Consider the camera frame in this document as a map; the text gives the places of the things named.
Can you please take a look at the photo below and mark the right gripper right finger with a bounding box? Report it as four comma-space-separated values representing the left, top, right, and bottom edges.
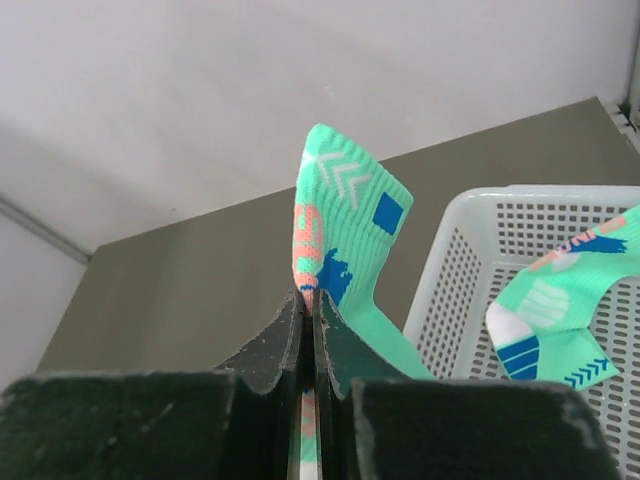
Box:
313, 291, 619, 479

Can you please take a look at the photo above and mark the teal sock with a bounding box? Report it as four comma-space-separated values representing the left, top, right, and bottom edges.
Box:
287, 122, 436, 480
485, 208, 639, 390

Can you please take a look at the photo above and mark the white perforated plastic basket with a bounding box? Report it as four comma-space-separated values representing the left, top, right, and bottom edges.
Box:
404, 185, 639, 479

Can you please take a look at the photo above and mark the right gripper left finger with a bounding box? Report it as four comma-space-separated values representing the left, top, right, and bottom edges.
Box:
1, 292, 304, 479

